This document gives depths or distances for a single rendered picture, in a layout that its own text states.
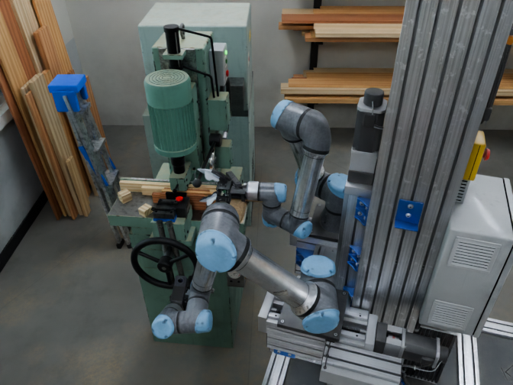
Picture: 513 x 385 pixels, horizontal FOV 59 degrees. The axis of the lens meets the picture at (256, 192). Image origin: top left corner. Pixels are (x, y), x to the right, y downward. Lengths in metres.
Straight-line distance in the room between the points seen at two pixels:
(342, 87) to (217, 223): 2.68
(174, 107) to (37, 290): 1.77
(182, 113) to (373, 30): 2.15
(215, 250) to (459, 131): 0.75
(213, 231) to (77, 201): 2.36
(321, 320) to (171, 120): 0.92
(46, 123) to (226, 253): 2.19
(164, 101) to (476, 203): 1.15
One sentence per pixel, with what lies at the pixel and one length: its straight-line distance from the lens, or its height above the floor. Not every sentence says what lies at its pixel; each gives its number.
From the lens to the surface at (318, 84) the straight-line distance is 3.81.
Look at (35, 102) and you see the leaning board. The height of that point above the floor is 0.91.
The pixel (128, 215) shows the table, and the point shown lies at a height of 0.90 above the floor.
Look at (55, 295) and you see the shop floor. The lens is 3.11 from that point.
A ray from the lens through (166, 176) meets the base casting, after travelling 2.44.
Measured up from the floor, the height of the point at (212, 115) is 1.22.
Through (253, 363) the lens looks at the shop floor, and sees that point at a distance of 2.57.
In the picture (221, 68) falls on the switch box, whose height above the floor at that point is 1.40.
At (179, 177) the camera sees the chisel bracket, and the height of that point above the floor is 1.03.
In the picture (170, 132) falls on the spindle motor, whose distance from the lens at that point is 1.84.
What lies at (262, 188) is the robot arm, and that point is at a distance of 1.76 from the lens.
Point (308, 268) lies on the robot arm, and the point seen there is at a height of 1.05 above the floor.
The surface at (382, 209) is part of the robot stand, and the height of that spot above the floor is 1.22.
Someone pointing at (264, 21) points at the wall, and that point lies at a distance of 4.08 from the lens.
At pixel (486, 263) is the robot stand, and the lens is 1.62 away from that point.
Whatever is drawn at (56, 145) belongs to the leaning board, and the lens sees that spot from 3.32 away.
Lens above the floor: 2.17
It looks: 37 degrees down
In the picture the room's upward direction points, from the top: 1 degrees counter-clockwise
